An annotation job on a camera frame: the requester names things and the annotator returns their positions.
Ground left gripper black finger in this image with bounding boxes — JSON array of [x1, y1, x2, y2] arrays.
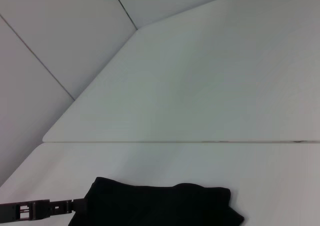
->
[[0, 198, 88, 223]]

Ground black shirt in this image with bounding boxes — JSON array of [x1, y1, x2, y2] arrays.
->
[[67, 176, 246, 226]]

